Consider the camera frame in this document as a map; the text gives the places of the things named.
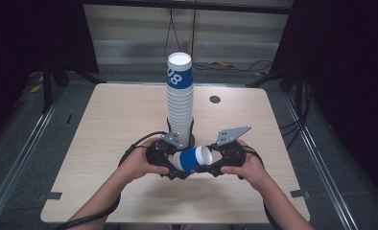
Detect black stand leg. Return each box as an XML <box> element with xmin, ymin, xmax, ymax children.
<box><xmin>245</xmin><ymin>65</ymin><xmax>306</xmax><ymax>94</ymax></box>
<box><xmin>41</xmin><ymin>60</ymin><xmax>107</xmax><ymax>115</ymax></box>

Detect black hanging cable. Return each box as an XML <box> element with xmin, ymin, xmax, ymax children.
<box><xmin>163</xmin><ymin>8</ymin><xmax>180</xmax><ymax>59</ymax></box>
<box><xmin>190</xmin><ymin>8</ymin><xmax>198</xmax><ymax>58</ymax></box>

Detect stack of white paper cups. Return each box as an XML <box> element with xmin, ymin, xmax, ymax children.
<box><xmin>165</xmin><ymin>52</ymin><xmax>195</xmax><ymax>150</ymax></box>

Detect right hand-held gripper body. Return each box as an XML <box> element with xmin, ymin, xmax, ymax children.
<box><xmin>216</xmin><ymin>125</ymin><xmax>252</xmax><ymax>169</ymax></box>

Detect black cup holder stand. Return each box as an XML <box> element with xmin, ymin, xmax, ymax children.
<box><xmin>166</xmin><ymin>117</ymin><xmax>197</xmax><ymax>150</ymax></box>

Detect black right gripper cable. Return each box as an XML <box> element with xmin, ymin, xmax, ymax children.
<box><xmin>240</xmin><ymin>145</ymin><xmax>275</xmax><ymax>230</ymax></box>

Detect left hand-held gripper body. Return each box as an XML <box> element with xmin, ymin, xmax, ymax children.
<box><xmin>145</xmin><ymin>131</ymin><xmax>183</xmax><ymax>168</ymax></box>

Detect blue banded paper cup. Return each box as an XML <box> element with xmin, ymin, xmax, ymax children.
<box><xmin>173</xmin><ymin>145</ymin><xmax>214</xmax><ymax>175</ymax></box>

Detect person's right hand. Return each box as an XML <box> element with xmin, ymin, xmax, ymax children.
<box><xmin>221</xmin><ymin>139</ymin><xmax>266</xmax><ymax>193</ymax></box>

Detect black floor cables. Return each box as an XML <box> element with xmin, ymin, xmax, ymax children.
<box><xmin>192</xmin><ymin>58</ymin><xmax>274</xmax><ymax>75</ymax></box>

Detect black cables by rail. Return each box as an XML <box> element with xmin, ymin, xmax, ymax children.
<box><xmin>278</xmin><ymin>82</ymin><xmax>314</xmax><ymax>151</ymax></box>

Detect grey tape strip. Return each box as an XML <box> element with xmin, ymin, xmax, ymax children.
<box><xmin>44</xmin><ymin>191</ymin><xmax>63</xmax><ymax>201</ymax></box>
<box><xmin>289</xmin><ymin>189</ymin><xmax>311</xmax><ymax>199</ymax></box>

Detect person's left hand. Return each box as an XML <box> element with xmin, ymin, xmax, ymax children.
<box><xmin>118</xmin><ymin>137</ymin><xmax>171</xmax><ymax>185</ymax></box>

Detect metal floor rail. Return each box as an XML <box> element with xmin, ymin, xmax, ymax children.
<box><xmin>282</xmin><ymin>91</ymin><xmax>360</xmax><ymax>230</ymax></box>
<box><xmin>0</xmin><ymin>80</ymin><xmax>68</xmax><ymax>223</ymax></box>

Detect black curtain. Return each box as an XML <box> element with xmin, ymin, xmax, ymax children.
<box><xmin>0</xmin><ymin>0</ymin><xmax>100</xmax><ymax>143</ymax></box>
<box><xmin>269</xmin><ymin>0</ymin><xmax>378</xmax><ymax>207</ymax></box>

